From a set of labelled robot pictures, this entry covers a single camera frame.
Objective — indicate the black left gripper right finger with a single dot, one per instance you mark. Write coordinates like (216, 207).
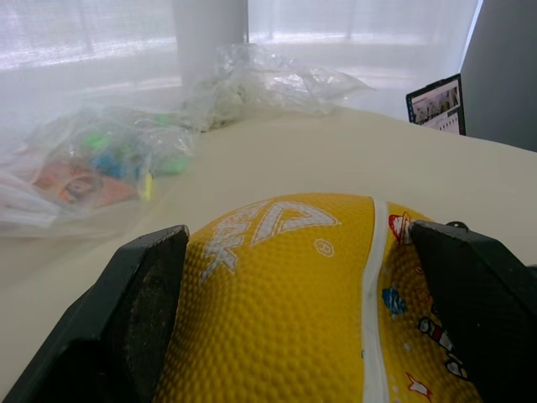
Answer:
(478, 302)

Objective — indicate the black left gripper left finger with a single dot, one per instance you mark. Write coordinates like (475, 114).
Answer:
(121, 319)

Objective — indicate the yellow pebbled rubber ball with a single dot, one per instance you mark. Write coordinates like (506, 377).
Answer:
(293, 310)

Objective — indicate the clear bag of colourful items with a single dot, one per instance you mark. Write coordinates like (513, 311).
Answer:
(88, 168)

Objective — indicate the black laptop screen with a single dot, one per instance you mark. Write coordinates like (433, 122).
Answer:
(436, 107)

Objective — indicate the crumpled clear plastic bag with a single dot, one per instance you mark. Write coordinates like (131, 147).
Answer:
(268, 84)

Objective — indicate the white round pillar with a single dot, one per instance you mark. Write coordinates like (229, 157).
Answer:
(210, 42)

